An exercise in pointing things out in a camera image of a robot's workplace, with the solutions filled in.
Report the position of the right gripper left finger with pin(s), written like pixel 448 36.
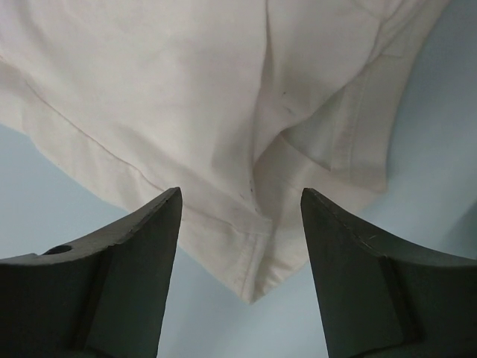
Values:
pixel 102 295

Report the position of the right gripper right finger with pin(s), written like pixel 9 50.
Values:
pixel 382 296

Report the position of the cream white t shirt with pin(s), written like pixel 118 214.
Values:
pixel 241 104

